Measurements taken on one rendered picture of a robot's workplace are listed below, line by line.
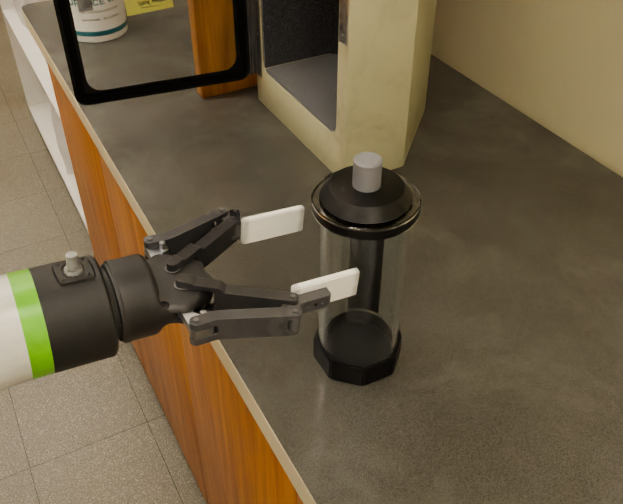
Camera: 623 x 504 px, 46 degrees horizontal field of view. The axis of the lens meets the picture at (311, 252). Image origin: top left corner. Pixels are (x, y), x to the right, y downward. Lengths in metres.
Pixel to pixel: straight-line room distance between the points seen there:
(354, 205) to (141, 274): 0.20
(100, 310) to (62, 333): 0.03
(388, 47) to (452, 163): 0.25
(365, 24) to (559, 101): 0.46
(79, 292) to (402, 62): 0.64
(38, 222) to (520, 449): 2.24
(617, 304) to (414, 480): 0.38
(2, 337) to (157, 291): 0.13
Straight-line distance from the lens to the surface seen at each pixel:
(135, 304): 0.64
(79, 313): 0.62
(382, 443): 0.79
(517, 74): 1.43
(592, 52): 1.29
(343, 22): 1.03
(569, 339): 0.94
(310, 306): 0.67
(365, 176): 0.69
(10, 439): 2.11
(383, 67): 1.08
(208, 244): 0.71
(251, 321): 0.63
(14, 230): 2.79
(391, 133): 1.14
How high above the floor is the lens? 1.58
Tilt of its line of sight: 39 degrees down
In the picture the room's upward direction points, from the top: straight up
